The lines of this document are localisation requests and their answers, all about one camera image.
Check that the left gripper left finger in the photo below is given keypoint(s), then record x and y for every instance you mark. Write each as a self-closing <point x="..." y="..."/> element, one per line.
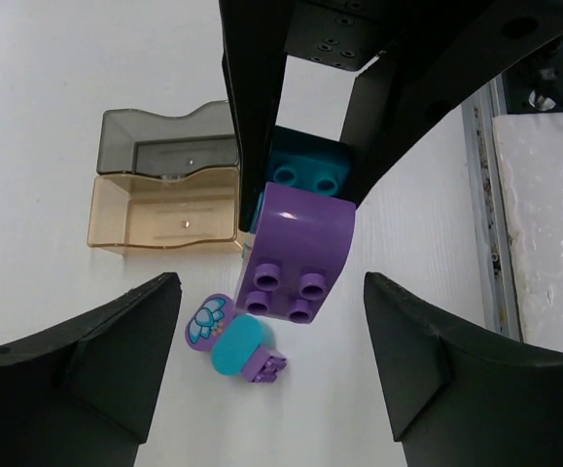
<point x="84" y="392"/>

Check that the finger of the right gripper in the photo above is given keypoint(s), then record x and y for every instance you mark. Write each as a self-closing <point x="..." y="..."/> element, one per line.
<point x="254" y="61"/>
<point x="401" y="97"/>

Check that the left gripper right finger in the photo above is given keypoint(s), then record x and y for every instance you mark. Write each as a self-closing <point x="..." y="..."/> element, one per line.
<point x="457" y="394"/>

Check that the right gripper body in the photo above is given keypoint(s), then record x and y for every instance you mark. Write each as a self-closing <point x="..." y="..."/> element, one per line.
<point x="477" y="39"/>

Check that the teal lego brick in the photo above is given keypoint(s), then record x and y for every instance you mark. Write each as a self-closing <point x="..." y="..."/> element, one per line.
<point x="305" y="165"/>

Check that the purple flower lego tile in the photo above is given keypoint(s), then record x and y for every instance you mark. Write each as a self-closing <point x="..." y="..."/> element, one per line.
<point x="209" y="322"/>

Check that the teal round lego piece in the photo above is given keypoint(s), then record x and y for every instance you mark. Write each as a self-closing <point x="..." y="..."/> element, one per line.
<point x="238" y="342"/>

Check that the purple small lego brick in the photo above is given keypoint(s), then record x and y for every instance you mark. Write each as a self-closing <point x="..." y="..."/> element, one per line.
<point x="264" y="365"/>

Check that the grey transparent container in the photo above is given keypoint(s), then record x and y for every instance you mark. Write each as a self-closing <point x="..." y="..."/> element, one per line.
<point x="142" y="143"/>

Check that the orange transparent container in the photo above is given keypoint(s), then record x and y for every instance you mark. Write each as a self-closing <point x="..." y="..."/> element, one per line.
<point x="131" y="214"/>

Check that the aluminium rail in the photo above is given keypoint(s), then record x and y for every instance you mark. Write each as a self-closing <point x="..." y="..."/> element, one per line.
<point x="498" y="290"/>

